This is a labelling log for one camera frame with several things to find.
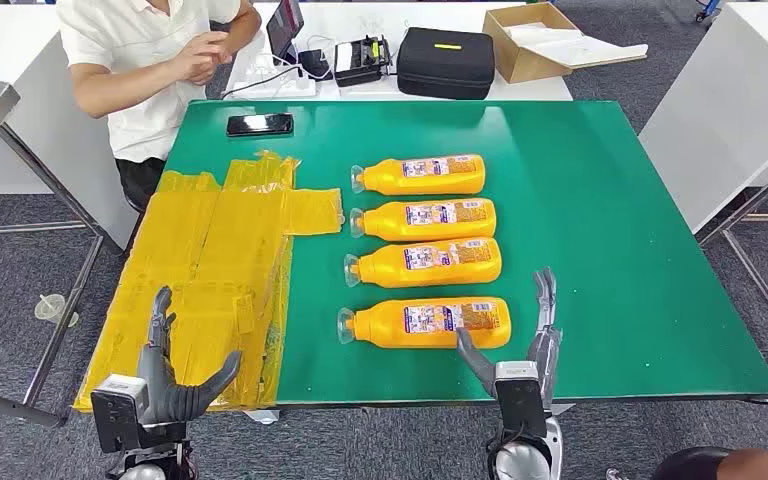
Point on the white table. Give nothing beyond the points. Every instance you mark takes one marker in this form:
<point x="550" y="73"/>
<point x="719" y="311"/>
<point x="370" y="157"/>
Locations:
<point x="344" y="16"/>
<point x="735" y="99"/>
<point x="20" y="40"/>

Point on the person's right forearm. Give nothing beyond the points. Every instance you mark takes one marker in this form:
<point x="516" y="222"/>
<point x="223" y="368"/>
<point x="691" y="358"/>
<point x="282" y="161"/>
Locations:
<point x="126" y="86"/>

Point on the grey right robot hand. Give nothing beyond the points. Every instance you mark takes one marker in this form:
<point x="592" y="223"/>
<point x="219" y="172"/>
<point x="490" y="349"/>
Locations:
<point x="546" y="344"/>

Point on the white power strip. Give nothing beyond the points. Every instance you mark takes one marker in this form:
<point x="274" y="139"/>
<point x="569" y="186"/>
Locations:
<point x="271" y="89"/>

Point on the yellow taped cardboard sheet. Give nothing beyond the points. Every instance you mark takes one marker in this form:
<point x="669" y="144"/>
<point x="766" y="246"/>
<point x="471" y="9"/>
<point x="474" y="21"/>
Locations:
<point x="178" y="252"/>

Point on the person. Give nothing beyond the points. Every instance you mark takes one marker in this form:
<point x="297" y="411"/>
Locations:
<point x="132" y="40"/>

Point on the black label printer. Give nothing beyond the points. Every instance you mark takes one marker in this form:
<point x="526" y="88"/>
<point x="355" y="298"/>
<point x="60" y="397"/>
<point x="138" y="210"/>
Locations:
<point x="361" y="63"/>

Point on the black smartphone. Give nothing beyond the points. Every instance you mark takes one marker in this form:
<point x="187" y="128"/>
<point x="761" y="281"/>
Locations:
<point x="259" y="124"/>

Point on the blue wheeled cart base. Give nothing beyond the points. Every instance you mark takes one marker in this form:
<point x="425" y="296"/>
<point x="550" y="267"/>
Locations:
<point x="707" y="10"/>

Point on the brown cardboard box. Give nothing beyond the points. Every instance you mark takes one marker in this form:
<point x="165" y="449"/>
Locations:
<point x="523" y="63"/>

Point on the person's left forearm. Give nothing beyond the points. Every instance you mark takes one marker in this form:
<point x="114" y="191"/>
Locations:
<point x="245" y="36"/>

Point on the person's right hand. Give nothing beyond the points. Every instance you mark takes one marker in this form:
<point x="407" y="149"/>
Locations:
<point x="198" y="63"/>

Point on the clear plastic cup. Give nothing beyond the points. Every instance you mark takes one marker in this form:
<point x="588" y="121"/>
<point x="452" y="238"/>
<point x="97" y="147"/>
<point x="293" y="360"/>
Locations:
<point x="49" y="308"/>

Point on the black zip carry case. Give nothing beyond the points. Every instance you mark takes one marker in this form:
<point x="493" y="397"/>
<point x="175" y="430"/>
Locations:
<point x="447" y="66"/>

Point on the small black device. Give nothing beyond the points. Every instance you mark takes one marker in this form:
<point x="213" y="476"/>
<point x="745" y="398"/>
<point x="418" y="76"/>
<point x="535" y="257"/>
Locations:
<point x="314" y="64"/>

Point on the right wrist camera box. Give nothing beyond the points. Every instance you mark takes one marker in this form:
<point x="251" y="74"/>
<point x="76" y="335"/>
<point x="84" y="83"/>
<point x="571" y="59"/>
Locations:
<point x="520" y="397"/>

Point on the white paper sheet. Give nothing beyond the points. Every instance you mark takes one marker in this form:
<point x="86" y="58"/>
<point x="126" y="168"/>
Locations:
<point x="583" y="50"/>

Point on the dark tablet computer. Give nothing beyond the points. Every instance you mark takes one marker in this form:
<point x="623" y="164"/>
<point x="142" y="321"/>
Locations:
<point x="283" y="30"/>

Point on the person's leg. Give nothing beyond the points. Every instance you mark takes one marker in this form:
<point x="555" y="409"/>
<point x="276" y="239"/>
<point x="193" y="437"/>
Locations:
<point x="755" y="467"/>

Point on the steel table legs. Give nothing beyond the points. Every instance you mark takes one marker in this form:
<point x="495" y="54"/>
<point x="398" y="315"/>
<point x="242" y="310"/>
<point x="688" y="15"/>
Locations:
<point x="755" y="278"/>

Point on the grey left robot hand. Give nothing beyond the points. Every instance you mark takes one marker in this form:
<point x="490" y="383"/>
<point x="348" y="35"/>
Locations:
<point x="159" y="391"/>

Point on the orange detergent bottle clear cap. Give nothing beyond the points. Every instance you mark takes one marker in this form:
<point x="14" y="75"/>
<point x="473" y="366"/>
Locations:
<point x="384" y="268"/>
<point x="384" y="225"/>
<point x="384" y="328"/>
<point x="384" y="179"/>

